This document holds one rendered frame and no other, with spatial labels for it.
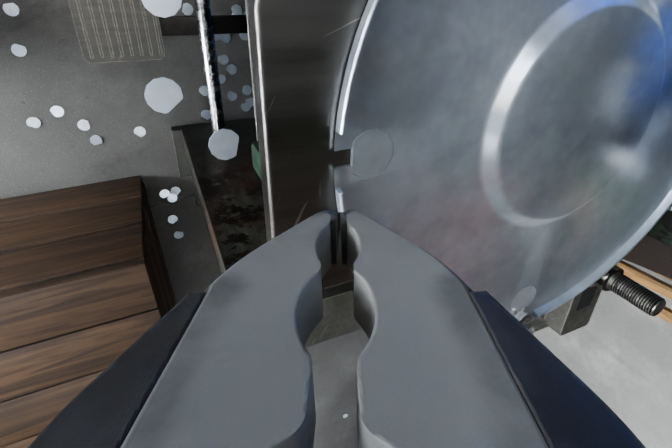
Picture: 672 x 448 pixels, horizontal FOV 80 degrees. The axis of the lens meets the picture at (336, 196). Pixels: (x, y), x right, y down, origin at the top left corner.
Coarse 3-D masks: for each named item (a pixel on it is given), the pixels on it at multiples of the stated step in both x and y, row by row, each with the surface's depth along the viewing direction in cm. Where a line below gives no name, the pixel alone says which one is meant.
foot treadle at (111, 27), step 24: (72, 0) 60; (96, 0) 61; (120, 0) 62; (96, 24) 62; (120, 24) 63; (144, 24) 65; (168, 24) 67; (192, 24) 68; (216, 24) 70; (240, 24) 72; (96, 48) 63; (120, 48) 65; (144, 48) 66
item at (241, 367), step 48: (288, 240) 10; (336, 240) 12; (240, 288) 9; (288, 288) 9; (192, 336) 8; (240, 336) 8; (288, 336) 8; (192, 384) 7; (240, 384) 7; (288, 384) 7; (144, 432) 6; (192, 432) 6; (240, 432) 6; (288, 432) 6
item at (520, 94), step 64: (384, 0) 15; (448, 0) 16; (512, 0) 17; (576, 0) 18; (640, 0) 20; (384, 64) 16; (448, 64) 17; (512, 64) 18; (576, 64) 19; (640, 64) 21; (384, 128) 17; (448, 128) 19; (512, 128) 20; (576, 128) 21; (640, 128) 24; (384, 192) 19; (448, 192) 20; (512, 192) 22; (576, 192) 24; (640, 192) 28; (448, 256) 23; (512, 256) 25; (576, 256) 28
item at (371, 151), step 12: (372, 132) 17; (384, 132) 17; (360, 144) 17; (372, 144) 17; (384, 144) 18; (360, 156) 17; (372, 156) 18; (384, 156) 18; (360, 168) 18; (372, 168) 18; (384, 168) 18
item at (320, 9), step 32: (256, 0) 13; (288, 0) 14; (320, 0) 14; (352, 0) 15; (256, 32) 14; (288, 32) 14; (320, 32) 15; (352, 32) 15; (256, 64) 15; (288, 64) 15; (320, 64) 15; (256, 96) 15; (288, 96) 15; (320, 96) 16; (288, 128) 16; (320, 128) 16; (288, 160) 16; (320, 160) 17; (288, 192) 17; (320, 192) 18; (288, 224) 18
